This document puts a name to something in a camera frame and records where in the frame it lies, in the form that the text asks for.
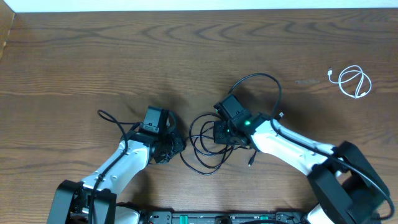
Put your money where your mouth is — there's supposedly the white usb cable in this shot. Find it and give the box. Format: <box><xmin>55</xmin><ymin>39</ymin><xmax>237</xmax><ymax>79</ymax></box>
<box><xmin>326</xmin><ymin>64</ymin><xmax>373</xmax><ymax>100</ymax></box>

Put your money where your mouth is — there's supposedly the black right camera cable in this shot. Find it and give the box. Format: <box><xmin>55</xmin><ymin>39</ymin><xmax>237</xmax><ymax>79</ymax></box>
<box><xmin>228</xmin><ymin>72</ymin><xmax>396</xmax><ymax>221</ymax></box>

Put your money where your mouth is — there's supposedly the black usb cable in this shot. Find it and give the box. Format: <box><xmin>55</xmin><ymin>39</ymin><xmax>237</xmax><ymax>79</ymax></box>
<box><xmin>179</xmin><ymin>112</ymin><xmax>285</xmax><ymax>176</ymax></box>

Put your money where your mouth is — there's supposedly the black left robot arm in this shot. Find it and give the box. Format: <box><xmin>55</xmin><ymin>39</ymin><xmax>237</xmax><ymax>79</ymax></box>
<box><xmin>47</xmin><ymin>106</ymin><xmax>185</xmax><ymax>223</ymax></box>

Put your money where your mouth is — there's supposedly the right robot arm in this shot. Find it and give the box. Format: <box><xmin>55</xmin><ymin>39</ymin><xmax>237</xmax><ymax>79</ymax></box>
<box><xmin>213</xmin><ymin>95</ymin><xmax>390</xmax><ymax>224</ymax></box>

